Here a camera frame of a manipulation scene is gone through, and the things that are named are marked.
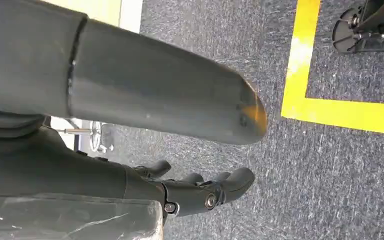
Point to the black robot foot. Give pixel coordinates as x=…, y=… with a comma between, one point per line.
x=371, y=30

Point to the pale wooden desk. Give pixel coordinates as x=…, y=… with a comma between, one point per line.
x=106, y=10

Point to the ribbed grey robot right arm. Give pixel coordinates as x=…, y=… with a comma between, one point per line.
x=6, y=124

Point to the wide yellow floor tape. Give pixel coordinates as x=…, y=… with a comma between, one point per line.
x=298, y=82

